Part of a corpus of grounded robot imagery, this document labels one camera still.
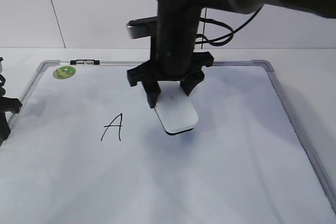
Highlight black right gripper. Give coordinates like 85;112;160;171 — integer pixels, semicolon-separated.
127;11;214;109

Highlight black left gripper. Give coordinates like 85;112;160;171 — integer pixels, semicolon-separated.
0;97;22;144

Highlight white whiteboard eraser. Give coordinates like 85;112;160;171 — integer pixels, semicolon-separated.
154;81;198;135

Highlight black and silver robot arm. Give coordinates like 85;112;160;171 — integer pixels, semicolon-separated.
127;0;335;135

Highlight green round magnet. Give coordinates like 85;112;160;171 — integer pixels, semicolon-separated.
53;66;76;80

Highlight black and clear marker holder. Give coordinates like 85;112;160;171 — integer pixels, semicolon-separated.
70;59;100;65

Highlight black cable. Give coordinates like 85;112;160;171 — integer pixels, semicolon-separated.
195;6;264;46

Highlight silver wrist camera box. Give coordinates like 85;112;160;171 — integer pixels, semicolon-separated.
126;16;157;39

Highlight white whiteboard with grey frame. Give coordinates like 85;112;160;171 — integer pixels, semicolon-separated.
1;61;335;223

